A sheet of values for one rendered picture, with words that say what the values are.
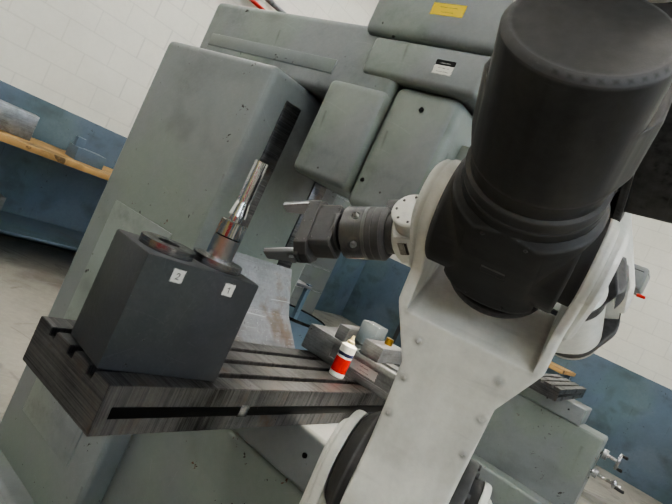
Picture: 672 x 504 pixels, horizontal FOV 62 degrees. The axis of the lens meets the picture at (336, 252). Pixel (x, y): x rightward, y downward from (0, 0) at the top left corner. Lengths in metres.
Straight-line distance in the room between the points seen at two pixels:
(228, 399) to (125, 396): 0.21
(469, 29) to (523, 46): 0.99
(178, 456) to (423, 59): 1.13
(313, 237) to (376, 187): 0.44
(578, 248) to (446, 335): 0.17
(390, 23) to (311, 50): 0.26
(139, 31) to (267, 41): 3.96
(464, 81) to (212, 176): 0.67
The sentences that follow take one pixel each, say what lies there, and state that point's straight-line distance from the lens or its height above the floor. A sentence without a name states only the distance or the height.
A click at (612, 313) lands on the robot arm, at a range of 0.83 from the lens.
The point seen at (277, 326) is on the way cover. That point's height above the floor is 0.91.
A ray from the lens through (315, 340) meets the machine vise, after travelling 1.52.
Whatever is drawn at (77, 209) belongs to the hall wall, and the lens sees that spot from 5.71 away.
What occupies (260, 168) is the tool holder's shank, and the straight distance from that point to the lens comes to 0.96.
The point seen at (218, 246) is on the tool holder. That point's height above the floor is 1.14.
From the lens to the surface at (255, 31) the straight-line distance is 1.81.
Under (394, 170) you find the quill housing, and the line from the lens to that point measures 1.31.
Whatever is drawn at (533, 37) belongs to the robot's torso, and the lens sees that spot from 0.39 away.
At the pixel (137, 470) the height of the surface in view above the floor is 0.45.
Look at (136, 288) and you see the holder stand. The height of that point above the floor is 1.04.
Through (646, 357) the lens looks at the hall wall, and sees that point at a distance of 7.72.
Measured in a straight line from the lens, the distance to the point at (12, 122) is 4.75.
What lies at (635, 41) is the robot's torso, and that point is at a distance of 0.40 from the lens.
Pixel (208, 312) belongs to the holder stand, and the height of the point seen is 1.03.
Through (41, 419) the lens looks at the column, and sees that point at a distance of 1.89.
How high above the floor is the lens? 1.24
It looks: 2 degrees down
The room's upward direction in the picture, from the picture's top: 25 degrees clockwise
